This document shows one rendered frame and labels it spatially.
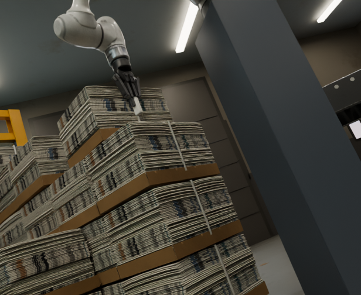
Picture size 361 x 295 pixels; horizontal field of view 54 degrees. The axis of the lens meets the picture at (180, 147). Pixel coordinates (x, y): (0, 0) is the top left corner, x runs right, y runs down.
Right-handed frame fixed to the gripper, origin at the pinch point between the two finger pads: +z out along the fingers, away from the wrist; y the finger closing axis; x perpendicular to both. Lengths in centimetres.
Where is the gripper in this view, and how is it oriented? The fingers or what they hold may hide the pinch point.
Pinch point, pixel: (136, 106)
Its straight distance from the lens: 138.9
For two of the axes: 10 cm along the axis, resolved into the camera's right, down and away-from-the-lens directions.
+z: 3.6, 9.0, -2.6
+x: 6.7, -4.4, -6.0
